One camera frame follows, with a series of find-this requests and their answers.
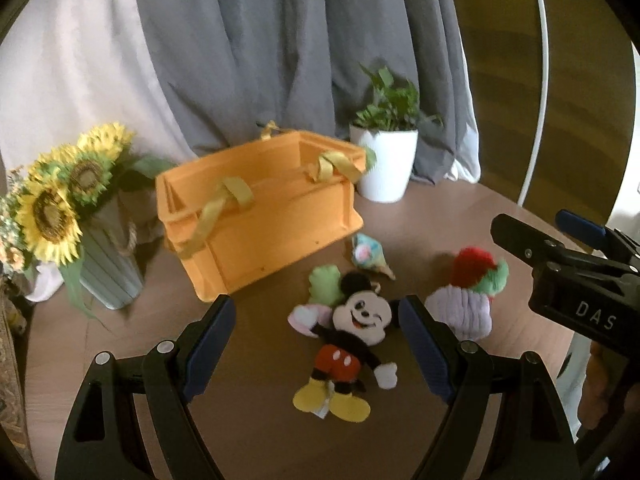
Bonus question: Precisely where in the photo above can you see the white plant pot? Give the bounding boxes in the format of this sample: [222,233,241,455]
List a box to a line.
[349,124,419,204]

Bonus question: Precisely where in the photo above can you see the artificial sunflower bouquet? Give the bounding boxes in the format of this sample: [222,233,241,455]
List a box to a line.
[0,122,176,321]

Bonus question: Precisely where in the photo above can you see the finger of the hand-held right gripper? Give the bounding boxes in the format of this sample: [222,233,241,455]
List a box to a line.
[490,213,568,267]
[556,209,640,273]

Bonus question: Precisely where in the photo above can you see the green pink plush toy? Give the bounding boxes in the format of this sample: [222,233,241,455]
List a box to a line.
[287,266,343,338]

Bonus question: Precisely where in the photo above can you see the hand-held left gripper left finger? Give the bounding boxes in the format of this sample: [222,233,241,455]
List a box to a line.
[54,294,237,480]

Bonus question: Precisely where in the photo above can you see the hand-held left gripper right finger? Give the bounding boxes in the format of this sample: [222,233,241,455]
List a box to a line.
[398,295,583,480]

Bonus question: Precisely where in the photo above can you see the white cloth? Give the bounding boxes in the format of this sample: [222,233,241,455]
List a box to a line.
[22,260,66,303]

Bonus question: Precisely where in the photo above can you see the green potted plant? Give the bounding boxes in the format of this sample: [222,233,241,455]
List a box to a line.
[352,62,444,133]

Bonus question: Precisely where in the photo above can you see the orange storage box yellow straps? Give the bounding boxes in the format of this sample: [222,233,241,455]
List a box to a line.
[155,120,377,303]

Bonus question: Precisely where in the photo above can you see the strawberry cupcake plush toy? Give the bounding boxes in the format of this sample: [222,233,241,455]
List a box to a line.
[424,246,510,343]

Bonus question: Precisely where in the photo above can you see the white curtain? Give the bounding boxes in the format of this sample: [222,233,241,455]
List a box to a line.
[0,0,482,191]

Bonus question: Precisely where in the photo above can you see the mouse plush toy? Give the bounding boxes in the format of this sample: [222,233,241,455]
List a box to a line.
[292,271,399,423]

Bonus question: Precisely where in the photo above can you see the pastel ice cream plush toy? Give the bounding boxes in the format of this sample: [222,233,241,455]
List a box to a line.
[350,233,396,281]

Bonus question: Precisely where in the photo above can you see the white curved hoop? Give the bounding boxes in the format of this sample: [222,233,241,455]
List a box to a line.
[519,0,551,207]

